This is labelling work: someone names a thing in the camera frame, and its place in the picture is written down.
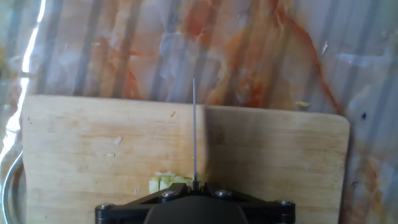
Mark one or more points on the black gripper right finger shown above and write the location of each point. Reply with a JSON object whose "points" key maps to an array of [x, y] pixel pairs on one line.
{"points": [[264, 208]]}

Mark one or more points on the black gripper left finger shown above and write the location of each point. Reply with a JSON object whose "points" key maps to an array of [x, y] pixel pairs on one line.
{"points": [[130, 208]]}

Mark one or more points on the thin steel knife blade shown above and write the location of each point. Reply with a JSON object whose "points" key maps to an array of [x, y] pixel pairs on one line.
{"points": [[194, 130]]}

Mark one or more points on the pale cut scallion slice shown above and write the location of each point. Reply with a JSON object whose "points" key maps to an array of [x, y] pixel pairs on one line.
{"points": [[153, 186]]}

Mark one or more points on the wooden cutting board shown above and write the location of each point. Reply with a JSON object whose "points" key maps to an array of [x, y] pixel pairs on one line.
{"points": [[124, 130]]}

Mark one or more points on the tiny yellow scallion scrap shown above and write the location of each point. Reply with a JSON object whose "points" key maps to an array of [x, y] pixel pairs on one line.
{"points": [[303, 104]]}

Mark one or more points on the orange marble pattern mat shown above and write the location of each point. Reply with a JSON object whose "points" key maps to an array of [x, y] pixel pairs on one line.
{"points": [[248, 46]]}

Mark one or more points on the tiny white scallion scrap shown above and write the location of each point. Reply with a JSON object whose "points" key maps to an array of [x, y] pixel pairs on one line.
{"points": [[324, 47]]}

